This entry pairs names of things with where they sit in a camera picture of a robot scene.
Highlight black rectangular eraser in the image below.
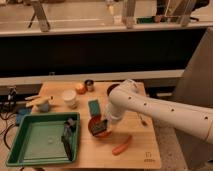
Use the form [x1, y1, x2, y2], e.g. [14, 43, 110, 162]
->
[91, 120, 107, 135]

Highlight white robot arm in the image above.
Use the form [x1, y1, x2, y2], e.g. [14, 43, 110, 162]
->
[105, 79, 213, 144]

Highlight dark purple bowl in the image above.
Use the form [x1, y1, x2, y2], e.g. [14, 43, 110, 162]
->
[107, 84, 119, 96]

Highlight red bowl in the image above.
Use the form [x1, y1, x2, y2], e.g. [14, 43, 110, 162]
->
[88, 115, 111, 138]

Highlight small metal can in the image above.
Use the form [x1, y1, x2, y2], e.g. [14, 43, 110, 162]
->
[84, 79, 94, 92]

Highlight teal sponge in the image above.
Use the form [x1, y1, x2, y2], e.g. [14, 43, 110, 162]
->
[88, 100, 101, 117]

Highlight orange fruit toy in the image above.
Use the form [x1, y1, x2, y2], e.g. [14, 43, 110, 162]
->
[75, 83, 86, 95]

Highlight white paper cup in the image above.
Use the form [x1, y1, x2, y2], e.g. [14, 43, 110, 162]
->
[62, 90, 77, 109]

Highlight metal fork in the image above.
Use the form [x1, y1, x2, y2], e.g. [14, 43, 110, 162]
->
[138, 113, 148, 127]

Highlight black object in tray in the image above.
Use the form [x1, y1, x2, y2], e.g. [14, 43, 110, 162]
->
[61, 118, 76, 160]

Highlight orange carrot toy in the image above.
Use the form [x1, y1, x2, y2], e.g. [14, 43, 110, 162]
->
[112, 135, 132, 155]

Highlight blue cup with banana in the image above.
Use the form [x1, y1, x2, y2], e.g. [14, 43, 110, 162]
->
[26, 96, 53, 112]

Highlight green plastic tray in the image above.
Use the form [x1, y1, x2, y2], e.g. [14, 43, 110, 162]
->
[6, 112, 80, 167]

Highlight blue box on left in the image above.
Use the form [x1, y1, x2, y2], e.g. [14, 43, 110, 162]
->
[15, 108, 31, 126]

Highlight wooden spatula handle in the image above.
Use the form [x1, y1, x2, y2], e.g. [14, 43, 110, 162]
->
[25, 95, 41, 101]

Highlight black cables on left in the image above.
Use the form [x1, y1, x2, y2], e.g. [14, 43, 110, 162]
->
[0, 87, 18, 151]

